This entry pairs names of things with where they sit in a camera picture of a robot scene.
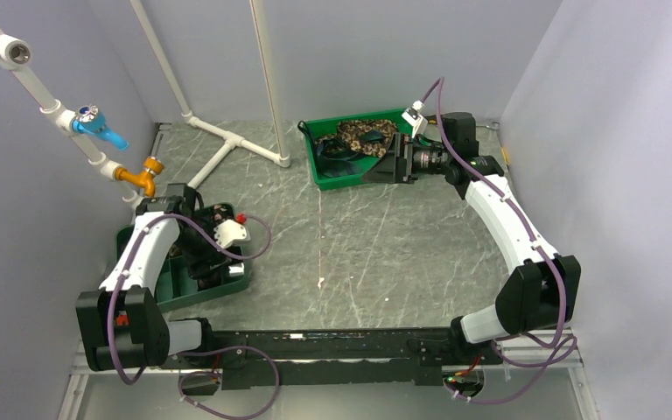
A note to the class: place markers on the aluminium frame rail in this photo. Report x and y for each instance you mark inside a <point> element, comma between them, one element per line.
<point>544,348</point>

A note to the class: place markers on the brown floral tie in tray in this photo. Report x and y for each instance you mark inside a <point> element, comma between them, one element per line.
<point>370,137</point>

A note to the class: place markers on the rolled tie in organizer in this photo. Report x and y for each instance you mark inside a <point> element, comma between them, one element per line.
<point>220,213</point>

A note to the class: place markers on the green compartment organizer box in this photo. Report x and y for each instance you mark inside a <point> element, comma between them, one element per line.
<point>172,288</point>

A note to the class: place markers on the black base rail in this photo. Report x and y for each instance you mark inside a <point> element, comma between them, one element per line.
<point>268,372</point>

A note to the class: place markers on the dark orange patterned tie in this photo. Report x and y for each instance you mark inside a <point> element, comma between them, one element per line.
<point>208,273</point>

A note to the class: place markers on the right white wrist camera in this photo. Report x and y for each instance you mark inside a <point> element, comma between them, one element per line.
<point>413,116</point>

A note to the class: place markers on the blue faucet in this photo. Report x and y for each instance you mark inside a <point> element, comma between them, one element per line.
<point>91,121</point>

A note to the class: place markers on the dark blue tie in tray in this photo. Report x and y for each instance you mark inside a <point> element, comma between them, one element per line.
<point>330,166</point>

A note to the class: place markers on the silver wrench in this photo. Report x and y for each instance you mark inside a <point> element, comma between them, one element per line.
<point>494,126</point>

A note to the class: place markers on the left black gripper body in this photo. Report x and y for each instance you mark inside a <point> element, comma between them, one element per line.
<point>193,241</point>

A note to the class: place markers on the orange faucet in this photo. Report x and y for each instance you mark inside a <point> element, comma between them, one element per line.
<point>145,179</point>

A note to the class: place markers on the white PVC pipe frame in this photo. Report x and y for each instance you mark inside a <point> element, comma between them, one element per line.
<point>15,58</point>

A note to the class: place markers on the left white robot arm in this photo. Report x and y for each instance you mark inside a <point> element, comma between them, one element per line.
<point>121,325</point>

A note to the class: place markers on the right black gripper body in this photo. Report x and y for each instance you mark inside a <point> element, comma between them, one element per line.
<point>420,160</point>

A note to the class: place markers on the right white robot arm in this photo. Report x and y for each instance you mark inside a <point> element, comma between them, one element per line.
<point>542,286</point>

